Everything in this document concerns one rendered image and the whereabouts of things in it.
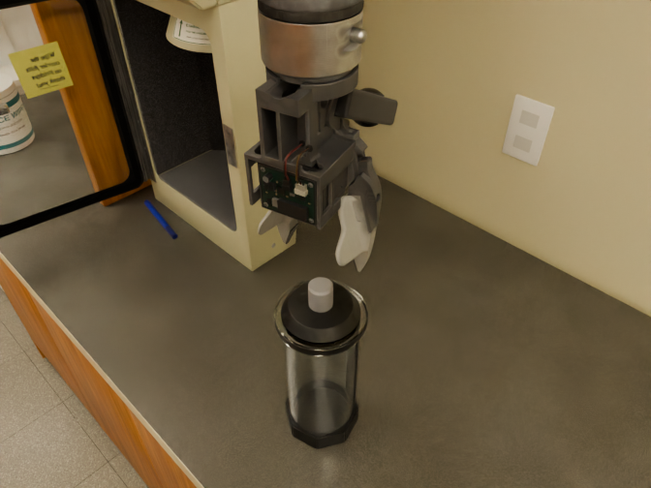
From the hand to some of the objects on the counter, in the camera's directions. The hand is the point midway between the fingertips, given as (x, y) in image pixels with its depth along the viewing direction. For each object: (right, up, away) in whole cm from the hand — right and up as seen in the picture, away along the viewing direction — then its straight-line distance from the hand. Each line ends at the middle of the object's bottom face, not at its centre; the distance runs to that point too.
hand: (325, 244), depth 56 cm
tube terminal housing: (-16, +8, +59) cm, 61 cm away
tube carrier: (0, -24, +21) cm, 32 cm away
